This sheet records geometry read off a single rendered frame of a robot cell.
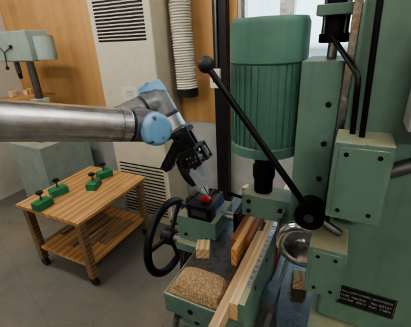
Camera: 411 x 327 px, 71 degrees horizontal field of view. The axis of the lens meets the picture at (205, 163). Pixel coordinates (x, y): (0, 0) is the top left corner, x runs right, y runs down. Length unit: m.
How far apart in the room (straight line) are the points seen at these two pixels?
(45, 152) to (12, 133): 2.11
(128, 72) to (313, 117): 1.73
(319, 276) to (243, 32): 0.52
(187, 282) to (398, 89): 0.59
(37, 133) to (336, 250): 0.60
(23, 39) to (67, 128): 2.11
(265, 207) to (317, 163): 0.21
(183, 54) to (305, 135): 1.52
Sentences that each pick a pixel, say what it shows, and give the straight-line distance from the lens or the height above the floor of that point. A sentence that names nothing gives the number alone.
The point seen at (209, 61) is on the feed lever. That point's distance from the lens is 0.61.
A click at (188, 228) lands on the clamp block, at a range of 0.94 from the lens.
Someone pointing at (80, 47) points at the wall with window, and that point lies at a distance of 2.93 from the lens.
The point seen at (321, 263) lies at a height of 1.05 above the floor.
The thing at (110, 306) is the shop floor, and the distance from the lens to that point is 2.03.
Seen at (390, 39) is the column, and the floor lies 1.45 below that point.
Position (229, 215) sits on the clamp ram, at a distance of 0.92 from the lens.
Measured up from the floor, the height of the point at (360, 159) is 1.27.
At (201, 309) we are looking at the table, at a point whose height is 0.89.
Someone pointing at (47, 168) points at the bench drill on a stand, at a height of 0.53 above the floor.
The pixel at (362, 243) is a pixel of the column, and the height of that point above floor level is 1.05.
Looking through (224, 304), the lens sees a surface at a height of 0.94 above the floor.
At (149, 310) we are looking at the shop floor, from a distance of 1.95.
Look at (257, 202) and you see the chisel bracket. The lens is 0.81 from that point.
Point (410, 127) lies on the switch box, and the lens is 0.56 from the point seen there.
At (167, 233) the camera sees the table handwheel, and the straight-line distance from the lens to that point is 1.07.
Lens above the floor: 1.47
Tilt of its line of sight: 24 degrees down
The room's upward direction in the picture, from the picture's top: 3 degrees counter-clockwise
